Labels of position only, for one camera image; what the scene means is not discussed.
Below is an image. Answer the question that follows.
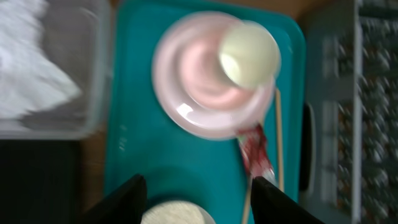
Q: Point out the white cup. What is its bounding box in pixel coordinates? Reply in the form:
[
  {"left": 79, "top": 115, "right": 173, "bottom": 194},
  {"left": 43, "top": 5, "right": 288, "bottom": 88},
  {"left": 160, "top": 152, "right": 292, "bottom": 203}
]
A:
[{"left": 218, "top": 21, "right": 282, "bottom": 89}]

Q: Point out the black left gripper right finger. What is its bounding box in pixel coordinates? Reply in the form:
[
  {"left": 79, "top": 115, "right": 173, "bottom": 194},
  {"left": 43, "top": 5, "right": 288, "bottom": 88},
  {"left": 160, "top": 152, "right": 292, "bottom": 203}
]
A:
[{"left": 251, "top": 177, "right": 323, "bottom": 224}]

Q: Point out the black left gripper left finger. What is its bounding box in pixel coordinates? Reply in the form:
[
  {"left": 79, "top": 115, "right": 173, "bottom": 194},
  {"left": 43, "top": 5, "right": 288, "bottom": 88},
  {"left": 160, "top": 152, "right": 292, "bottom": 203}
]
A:
[{"left": 78, "top": 174, "right": 147, "bottom": 224}]

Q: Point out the pink small bowl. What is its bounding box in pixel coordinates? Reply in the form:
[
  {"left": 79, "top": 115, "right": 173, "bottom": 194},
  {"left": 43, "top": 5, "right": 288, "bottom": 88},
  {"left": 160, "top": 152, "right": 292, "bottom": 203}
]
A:
[{"left": 178, "top": 37, "right": 255, "bottom": 110}]

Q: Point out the white napkin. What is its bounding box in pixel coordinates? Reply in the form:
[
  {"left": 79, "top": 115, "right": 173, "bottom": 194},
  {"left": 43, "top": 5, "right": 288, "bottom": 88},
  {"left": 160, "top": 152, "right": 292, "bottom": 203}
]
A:
[{"left": 1, "top": 0, "right": 81, "bottom": 119}]

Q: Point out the clear plastic bin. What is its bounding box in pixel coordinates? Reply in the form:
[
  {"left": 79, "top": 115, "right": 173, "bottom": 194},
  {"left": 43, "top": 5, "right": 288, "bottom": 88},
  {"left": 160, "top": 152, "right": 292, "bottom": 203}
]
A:
[{"left": 1, "top": 0, "right": 112, "bottom": 139}]

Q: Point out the black tray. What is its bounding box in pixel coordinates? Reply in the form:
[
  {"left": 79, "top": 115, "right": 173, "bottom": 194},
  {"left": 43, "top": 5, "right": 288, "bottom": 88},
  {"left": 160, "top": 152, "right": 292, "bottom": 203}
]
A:
[{"left": 1, "top": 140, "right": 80, "bottom": 223}]

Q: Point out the pink plate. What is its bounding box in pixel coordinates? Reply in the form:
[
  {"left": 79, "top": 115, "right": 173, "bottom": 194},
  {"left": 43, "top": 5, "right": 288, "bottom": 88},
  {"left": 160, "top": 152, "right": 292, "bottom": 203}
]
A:
[{"left": 152, "top": 11, "right": 275, "bottom": 141}]

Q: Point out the red sauce packet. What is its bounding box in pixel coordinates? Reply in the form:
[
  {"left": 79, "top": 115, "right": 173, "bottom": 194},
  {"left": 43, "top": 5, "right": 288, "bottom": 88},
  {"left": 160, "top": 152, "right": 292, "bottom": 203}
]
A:
[{"left": 236, "top": 124, "right": 277, "bottom": 186}]

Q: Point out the grey bowl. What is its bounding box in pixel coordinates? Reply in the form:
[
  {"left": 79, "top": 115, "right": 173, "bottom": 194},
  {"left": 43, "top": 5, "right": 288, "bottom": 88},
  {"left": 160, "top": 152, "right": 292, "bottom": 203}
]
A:
[{"left": 141, "top": 200, "right": 216, "bottom": 224}]

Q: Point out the grey dishwasher rack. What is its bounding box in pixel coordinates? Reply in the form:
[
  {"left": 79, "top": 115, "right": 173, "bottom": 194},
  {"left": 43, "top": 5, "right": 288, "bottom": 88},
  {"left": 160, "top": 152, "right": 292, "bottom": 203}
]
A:
[{"left": 299, "top": 0, "right": 397, "bottom": 223}]

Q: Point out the bamboo chopstick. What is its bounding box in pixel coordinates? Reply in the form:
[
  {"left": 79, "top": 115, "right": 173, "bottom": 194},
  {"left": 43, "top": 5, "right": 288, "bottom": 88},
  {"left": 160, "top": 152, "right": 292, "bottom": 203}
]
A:
[
  {"left": 237, "top": 123, "right": 262, "bottom": 224},
  {"left": 274, "top": 88, "right": 285, "bottom": 192}
]

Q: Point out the teal plastic tray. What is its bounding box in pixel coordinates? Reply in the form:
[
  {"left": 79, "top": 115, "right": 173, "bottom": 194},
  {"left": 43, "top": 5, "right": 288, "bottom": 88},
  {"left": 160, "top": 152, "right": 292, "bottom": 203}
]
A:
[{"left": 104, "top": 0, "right": 306, "bottom": 223}]

